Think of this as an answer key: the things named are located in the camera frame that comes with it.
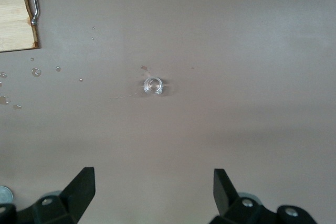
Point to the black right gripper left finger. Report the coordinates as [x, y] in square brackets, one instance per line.
[73, 203]

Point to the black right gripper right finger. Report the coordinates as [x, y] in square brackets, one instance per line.
[225, 203]

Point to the small clear glass cup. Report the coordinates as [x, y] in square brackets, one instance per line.
[153, 86]

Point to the wooden cutting board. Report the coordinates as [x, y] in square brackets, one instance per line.
[13, 11]

